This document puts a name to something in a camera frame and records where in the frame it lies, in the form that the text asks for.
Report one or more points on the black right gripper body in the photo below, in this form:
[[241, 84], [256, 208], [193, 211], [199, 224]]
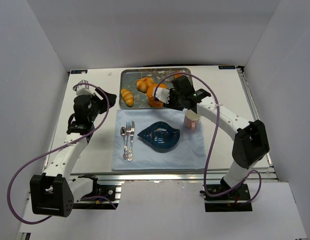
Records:
[[172, 97]]

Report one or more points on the orange cylindrical cake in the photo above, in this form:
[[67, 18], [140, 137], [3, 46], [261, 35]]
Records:
[[153, 103]]

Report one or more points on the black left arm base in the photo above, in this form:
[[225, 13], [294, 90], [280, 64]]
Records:
[[104, 193]]

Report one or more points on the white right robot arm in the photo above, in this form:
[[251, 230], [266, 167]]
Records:
[[250, 142]]

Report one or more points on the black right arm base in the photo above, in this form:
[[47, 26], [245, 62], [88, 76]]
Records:
[[234, 201]]

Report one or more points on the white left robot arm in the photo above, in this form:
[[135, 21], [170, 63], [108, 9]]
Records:
[[54, 192]]

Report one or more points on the striped long bread roll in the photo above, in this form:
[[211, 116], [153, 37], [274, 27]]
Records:
[[127, 97]]

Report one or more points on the round knotted bread bun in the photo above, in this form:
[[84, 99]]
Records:
[[144, 83]]

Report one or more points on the small brown pastry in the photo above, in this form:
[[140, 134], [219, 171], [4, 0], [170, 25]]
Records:
[[177, 75]]

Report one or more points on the pink ceramic mug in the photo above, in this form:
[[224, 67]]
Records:
[[191, 119]]

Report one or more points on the silver fork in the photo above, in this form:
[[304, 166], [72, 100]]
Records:
[[128, 131]]

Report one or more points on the silver spoon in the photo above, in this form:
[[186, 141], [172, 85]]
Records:
[[123, 133]]

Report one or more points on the floral metal tray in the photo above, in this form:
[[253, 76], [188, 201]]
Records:
[[129, 78]]

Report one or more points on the dark blue leaf plate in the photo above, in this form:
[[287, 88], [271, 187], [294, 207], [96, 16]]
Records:
[[160, 136]]

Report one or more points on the light blue cloth placemat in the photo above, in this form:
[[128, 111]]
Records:
[[188, 154]]

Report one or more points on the silver table knife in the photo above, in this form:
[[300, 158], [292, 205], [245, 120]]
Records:
[[131, 132]]

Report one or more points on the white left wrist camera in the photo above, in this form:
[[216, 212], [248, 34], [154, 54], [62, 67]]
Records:
[[83, 89]]

